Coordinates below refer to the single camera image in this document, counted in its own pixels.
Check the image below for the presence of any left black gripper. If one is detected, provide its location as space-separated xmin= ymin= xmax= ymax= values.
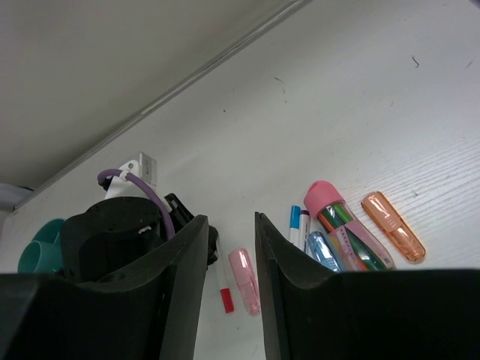
xmin=60 ymin=193 xmax=221 ymax=282

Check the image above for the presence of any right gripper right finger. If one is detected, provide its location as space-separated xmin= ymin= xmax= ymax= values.
xmin=255 ymin=212 xmax=338 ymax=359

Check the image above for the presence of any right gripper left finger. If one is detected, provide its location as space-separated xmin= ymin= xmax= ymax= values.
xmin=74 ymin=215 xmax=209 ymax=359

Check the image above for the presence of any pink translucent eraser case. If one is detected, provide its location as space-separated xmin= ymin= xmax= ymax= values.
xmin=228 ymin=247 xmax=260 ymax=317

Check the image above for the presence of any purple capped white marker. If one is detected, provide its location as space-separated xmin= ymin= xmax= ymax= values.
xmin=299 ymin=210 xmax=311 ymax=253

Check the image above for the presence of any red capped white pen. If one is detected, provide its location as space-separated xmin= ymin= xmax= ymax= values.
xmin=215 ymin=247 xmax=235 ymax=314

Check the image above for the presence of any blue capped white marker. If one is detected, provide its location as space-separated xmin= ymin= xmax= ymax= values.
xmin=289 ymin=205 xmax=301 ymax=249

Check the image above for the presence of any orange translucent eraser case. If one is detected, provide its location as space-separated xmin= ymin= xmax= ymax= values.
xmin=361 ymin=191 xmax=427 ymax=263

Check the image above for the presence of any blue translucent eraser case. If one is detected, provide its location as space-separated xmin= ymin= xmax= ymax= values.
xmin=307 ymin=231 xmax=341 ymax=272

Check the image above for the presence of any teal round organizer container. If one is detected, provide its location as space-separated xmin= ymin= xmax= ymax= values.
xmin=17 ymin=218 xmax=65 ymax=274

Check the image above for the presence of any pink capped pencil tube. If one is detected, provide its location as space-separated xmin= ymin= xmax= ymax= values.
xmin=304 ymin=181 xmax=396 ymax=272

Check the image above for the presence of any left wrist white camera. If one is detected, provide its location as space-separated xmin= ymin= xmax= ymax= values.
xmin=104 ymin=151 xmax=158 ymax=202

